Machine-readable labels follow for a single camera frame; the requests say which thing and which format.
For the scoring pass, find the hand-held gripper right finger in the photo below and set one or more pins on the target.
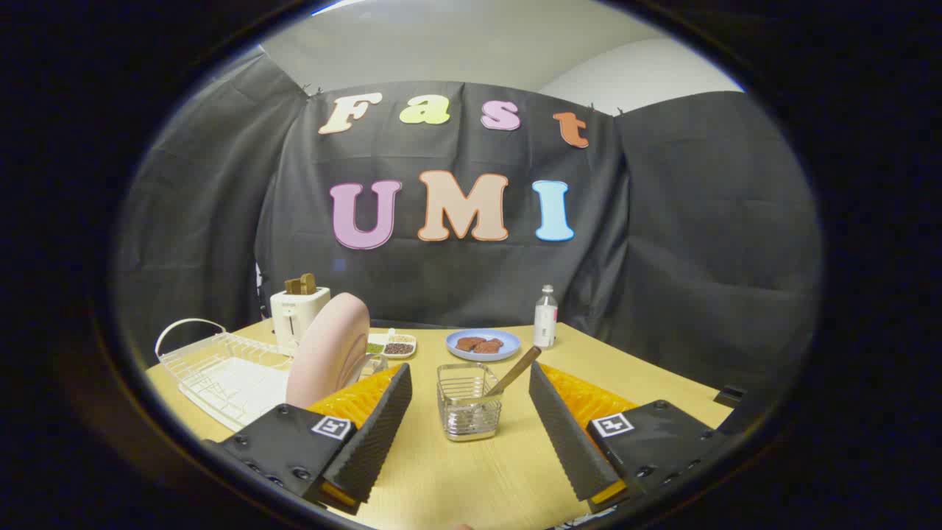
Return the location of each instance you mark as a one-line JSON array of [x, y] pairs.
[[567, 434]]

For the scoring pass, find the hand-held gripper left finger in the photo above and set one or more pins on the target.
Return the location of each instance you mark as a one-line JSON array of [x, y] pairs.
[[375, 434]]

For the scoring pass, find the pink plate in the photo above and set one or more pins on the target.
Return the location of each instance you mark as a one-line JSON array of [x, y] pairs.
[[327, 346]]

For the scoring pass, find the white divided dish with beans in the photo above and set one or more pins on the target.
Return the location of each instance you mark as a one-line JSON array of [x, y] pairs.
[[397, 347]]

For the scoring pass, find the blue plate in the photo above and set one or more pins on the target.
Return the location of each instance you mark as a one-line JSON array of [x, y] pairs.
[[509, 341]]

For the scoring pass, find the clear bottle with white label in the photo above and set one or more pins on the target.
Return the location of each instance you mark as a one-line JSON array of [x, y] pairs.
[[545, 324]]

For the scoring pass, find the white toaster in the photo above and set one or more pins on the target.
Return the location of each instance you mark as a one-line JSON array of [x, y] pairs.
[[294, 318]]

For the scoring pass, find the black backdrop cloth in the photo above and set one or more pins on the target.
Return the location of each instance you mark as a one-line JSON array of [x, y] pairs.
[[441, 287]]

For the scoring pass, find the black table clamp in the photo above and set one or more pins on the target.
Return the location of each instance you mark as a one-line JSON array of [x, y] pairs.
[[730, 396]]

